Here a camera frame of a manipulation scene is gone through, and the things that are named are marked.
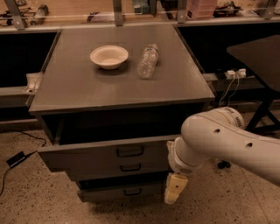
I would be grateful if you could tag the pink plastic basket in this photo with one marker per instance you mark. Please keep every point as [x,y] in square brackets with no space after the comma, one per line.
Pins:
[198,9]

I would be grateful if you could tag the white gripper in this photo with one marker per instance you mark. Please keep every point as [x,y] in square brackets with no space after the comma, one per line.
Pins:
[178,162]

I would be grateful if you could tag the black top drawer handle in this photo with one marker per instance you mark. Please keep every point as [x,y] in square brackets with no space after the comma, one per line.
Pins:
[129,152]

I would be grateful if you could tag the grey drawer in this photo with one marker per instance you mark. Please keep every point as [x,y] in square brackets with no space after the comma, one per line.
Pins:
[82,156]
[120,192]
[118,170]

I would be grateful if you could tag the grey bottom drawer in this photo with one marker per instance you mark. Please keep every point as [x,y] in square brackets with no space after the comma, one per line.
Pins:
[120,192]

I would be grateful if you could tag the white power plugs with cables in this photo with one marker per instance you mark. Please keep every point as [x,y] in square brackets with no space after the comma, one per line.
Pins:
[232,76]

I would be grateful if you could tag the white paper bowl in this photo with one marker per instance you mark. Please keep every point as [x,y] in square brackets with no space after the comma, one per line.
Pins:
[109,56]

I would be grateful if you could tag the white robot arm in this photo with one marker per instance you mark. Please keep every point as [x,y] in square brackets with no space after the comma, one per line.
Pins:
[219,133]

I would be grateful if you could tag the clear plastic water bottle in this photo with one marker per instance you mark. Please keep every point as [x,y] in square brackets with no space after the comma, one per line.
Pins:
[148,61]

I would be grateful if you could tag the black middle drawer handle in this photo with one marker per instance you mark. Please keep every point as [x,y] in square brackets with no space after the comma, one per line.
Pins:
[130,167]

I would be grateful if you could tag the grey top drawer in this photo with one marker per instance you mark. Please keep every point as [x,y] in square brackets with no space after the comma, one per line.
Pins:
[82,156]

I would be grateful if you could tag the black power adapter with cable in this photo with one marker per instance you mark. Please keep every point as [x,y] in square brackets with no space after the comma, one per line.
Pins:
[19,158]

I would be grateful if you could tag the grey drawer cabinet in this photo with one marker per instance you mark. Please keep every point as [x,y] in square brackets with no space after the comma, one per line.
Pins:
[79,102]

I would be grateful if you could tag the black drawer handle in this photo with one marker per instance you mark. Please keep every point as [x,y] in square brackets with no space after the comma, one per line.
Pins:
[129,152]
[130,167]

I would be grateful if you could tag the grey middle drawer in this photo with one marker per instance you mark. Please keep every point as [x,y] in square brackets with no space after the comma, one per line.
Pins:
[118,170]

